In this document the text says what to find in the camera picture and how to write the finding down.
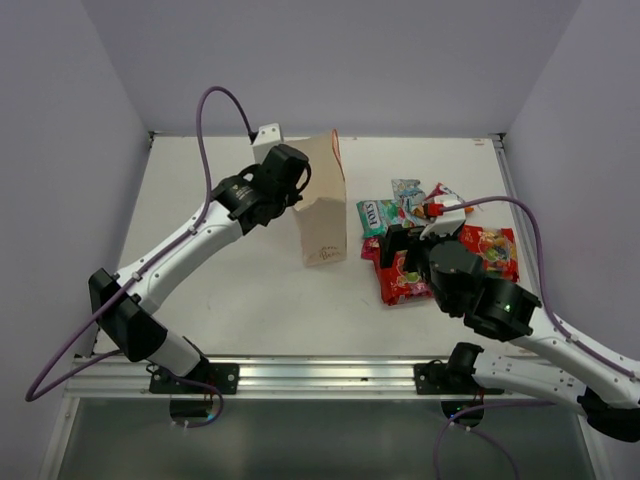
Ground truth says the large red candy bag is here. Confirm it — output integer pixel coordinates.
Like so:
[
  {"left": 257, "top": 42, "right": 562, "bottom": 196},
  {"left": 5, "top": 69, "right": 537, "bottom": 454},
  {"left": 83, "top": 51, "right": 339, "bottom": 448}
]
[{"left": 372, "top": 247, "right": 433, "bottom": 306}]

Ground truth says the printed bear paper bag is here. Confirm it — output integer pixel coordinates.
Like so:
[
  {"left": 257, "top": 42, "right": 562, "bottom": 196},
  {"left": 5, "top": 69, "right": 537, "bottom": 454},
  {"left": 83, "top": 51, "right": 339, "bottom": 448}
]
[{"left": 288, "top": 129, "right": 347, "bottom": 267}]

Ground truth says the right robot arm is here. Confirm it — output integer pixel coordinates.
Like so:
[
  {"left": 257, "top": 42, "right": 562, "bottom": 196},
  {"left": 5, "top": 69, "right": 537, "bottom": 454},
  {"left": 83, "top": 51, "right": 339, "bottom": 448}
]
[{"left": 379, "top": 225, "right": 639, "bottom": 443}]

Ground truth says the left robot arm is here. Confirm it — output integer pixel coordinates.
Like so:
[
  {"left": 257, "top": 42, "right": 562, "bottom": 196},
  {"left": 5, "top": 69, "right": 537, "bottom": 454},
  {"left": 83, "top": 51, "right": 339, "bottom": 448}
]
[{"left": 89, "top": 144, "right": 311, "bottom": 393}]

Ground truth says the green Fox's mint bag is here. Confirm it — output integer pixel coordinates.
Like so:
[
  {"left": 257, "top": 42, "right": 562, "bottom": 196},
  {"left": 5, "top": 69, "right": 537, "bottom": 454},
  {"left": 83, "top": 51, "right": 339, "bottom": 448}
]
[{"left": 356, "top": 199, "right": 424, "bottom": 239}]

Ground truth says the orange fruit candy bag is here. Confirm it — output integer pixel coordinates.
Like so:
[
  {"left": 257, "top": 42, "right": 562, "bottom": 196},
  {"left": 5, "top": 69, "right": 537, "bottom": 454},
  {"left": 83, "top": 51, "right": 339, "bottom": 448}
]
[{"left": 411, "top": 182, "right": 464, "bottom": 220}]

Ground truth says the pink small snack packet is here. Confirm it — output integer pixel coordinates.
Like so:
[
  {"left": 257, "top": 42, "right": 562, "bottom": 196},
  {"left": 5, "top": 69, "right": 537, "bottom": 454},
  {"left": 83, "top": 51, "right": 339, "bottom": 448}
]
[{"left": 360, "top": 236, "right": 380, "bottom": 260}]

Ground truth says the silver blue snack packet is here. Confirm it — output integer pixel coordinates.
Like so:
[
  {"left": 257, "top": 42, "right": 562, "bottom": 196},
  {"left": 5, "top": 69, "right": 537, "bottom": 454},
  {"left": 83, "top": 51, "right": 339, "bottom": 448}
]
[{"left": 391, "top": 179, "right": 426, "bottom": 213}]

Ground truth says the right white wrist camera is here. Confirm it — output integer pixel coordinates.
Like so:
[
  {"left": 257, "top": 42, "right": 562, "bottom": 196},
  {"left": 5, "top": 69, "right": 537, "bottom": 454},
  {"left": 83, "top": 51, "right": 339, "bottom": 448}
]
[{"left": 420, "top": 195, "right": 466, "bottom": 240}]

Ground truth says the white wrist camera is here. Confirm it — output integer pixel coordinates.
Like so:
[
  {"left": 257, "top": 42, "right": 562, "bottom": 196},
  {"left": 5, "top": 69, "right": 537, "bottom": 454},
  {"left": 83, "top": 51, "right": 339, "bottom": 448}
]
[
  {"left": 420, "top": 195, "right": 466, "bottom": 240},
  {"left": 251, "top": 123, "right": 283, "bottom": 164}
]

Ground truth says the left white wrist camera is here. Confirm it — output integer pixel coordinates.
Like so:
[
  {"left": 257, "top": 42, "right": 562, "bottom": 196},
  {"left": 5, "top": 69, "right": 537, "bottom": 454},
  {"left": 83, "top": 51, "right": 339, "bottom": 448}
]
[{"left": 251, "top": 123, "right": 283, "bottom": 164}]

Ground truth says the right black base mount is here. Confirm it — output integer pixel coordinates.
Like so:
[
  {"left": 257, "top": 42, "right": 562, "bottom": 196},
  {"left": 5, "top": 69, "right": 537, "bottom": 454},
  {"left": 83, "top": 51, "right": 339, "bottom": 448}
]
[{"left": 413, "top": 359, "right": 505, "bottom": 419}]

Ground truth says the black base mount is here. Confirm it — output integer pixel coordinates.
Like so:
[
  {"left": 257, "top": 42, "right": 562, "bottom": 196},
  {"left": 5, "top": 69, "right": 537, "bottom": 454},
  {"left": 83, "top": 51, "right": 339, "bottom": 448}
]
[
  {"left": 413, "top": 359, "right": 505, "bottom": 419},
  {"left": 146, "top": 359, "right": 240, "bottom": 429}
]

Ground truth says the aluminium front rail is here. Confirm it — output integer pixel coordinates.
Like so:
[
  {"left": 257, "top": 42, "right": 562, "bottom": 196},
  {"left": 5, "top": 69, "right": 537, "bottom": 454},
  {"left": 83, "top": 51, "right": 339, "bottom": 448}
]
[{"left": 64, "top": 354, "right": 586, "bottom": 401}]

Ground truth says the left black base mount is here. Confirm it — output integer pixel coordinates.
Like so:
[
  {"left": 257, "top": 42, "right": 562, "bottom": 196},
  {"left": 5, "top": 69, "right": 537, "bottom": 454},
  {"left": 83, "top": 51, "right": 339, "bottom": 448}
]
[{"left": 146, "top": 359, "right": 240, "bottom": 429}]

